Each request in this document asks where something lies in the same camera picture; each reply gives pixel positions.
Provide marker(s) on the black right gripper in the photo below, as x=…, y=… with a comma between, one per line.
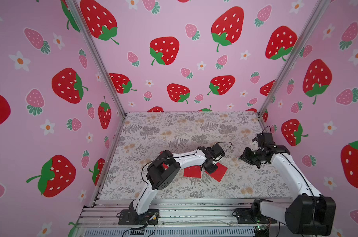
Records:
x=251, y=155

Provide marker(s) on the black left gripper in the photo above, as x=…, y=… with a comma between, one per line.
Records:
x=212, y=170

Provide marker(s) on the red envelope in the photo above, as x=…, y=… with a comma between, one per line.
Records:
x=219, y=173
x=193, y=172
x=165, y=166

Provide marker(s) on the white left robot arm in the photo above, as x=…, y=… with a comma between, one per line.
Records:
x=160, y=174

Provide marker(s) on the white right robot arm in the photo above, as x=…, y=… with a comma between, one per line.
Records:
x=310, y=212

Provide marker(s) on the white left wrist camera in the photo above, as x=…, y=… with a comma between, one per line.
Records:
x=217, y=152

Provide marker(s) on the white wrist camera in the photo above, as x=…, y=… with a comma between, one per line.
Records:
x=262, y=140
x=217, y=152

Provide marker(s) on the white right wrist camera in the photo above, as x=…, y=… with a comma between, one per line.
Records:
x=262, y=140

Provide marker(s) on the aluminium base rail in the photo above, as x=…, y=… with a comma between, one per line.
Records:
x=216, y=217

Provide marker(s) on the aluminium left rear frame post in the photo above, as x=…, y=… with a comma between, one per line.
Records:
x=78, y=17

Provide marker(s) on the aluminium frame post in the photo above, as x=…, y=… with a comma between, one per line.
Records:
x=78, y=17
x=313, y=20

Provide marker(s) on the aluminium right rear frame post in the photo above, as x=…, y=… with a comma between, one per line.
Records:
x=313, y=20

